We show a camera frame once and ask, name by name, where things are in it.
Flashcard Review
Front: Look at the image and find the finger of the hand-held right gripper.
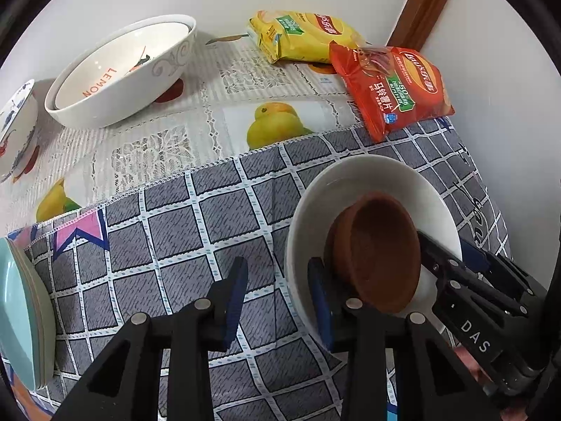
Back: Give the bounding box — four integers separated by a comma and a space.
459, 239, 549, 305
415, 230, 466, 292

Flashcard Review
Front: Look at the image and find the yellow chip packet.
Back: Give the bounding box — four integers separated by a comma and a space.
246, 9, 367, 65

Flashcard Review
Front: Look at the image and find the red chip packet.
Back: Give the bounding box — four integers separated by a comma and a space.
329, 42, 455, 143

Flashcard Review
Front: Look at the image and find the white bowl with grey scrolls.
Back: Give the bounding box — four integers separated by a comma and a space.
44, 14, 198, 129

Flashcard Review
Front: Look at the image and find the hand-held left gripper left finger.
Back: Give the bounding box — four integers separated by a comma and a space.
53, 256, 250, 421

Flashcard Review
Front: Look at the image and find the fruit print tablecloth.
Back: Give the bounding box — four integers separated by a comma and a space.
0, 33, 365, 225

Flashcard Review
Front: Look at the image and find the brown wooden door frame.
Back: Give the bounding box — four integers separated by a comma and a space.
386, 0, 464, 52

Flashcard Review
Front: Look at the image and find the light blue plate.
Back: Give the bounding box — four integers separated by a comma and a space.
0, 236, 47, 391

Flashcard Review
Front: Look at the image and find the grey checked cloth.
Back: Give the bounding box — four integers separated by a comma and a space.
0, 116, 514, 421

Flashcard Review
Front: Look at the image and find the blue patterned white bowl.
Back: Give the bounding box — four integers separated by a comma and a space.
0, 79, 40, 184

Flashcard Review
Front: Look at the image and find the brown handled utensil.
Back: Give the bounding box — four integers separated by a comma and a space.
204, 32, 250, 46

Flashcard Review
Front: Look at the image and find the brown bowl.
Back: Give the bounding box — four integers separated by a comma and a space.
324, 190, 423, 315

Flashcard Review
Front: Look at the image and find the plain white bowl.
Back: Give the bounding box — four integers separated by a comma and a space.
284, 154, 464, 352

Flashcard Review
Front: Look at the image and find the white bowl with fruit print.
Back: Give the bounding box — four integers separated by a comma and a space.
53, 22, 192, 111

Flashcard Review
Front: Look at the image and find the green plate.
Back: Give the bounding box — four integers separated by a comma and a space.
6, 239, 57, 389

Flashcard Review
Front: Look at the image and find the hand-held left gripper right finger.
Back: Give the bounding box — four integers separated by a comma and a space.
307, 257, 497, 421

